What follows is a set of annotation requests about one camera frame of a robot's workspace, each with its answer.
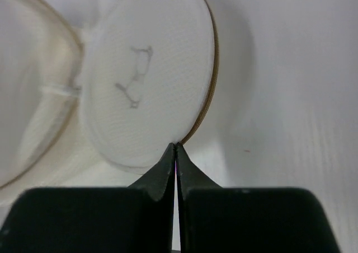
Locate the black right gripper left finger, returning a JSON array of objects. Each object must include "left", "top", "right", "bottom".
[{"left": 1, "top": 144, "right": 176, "bottom": 252}]

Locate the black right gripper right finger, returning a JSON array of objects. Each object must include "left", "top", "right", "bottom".
[{"left": 176, "top": 144, "right": 340, "bottom": 252}]

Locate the white mesh laundry bag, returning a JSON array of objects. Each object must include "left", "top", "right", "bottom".
[{"left": 0, "top": 0, "right": 220, "bottom": 206}]

